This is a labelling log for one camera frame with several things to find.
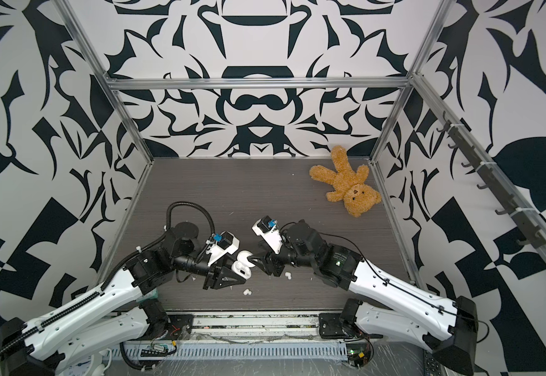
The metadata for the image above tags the white slotted cable duct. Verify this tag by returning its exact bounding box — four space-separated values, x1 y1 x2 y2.
125 342 349 361

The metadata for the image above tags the green circuit board right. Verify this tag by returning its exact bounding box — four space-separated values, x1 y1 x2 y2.
346 342 374 368

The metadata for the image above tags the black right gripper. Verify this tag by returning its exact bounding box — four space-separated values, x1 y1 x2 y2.
247 236 321 276

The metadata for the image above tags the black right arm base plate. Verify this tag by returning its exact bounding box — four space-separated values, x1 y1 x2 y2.
318 312 385 339

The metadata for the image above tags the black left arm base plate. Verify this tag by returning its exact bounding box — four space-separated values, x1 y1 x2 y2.
166 313 195 338

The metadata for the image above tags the brown teddy bear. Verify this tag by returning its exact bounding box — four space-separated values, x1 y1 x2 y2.
309 146 382 218

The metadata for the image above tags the green circuit board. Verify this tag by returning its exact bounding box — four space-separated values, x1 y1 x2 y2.
141 342 177 357
346 342 374 368

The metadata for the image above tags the aluminium mounting rail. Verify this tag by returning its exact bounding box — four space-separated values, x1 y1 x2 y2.
103 309 448 342

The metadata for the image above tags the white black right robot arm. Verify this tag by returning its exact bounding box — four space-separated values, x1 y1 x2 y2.
249 216 482 375

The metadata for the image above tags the teal white small object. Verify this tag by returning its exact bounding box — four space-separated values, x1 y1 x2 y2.
142 289 159 300

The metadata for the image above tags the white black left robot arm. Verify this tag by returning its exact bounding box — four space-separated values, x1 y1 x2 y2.
0 201 249 375

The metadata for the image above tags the white earbud charging case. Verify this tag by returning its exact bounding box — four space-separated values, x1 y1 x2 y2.
231 251 255 280

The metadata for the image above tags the green circuit board left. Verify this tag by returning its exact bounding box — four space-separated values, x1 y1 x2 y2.
141 342 177 357

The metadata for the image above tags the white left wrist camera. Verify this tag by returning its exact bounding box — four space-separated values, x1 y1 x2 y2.
206 231 240 266

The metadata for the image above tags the black wall hook rack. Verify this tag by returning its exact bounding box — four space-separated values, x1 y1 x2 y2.
438 119 546 249

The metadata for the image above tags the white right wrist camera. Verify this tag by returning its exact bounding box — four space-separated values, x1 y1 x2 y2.
252 216 283 255

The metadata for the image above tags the white analog clock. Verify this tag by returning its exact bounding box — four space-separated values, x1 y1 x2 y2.
61 360 105 376

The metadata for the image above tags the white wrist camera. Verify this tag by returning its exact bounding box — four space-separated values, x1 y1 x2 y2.
206 231 240 266
252 216 283 255

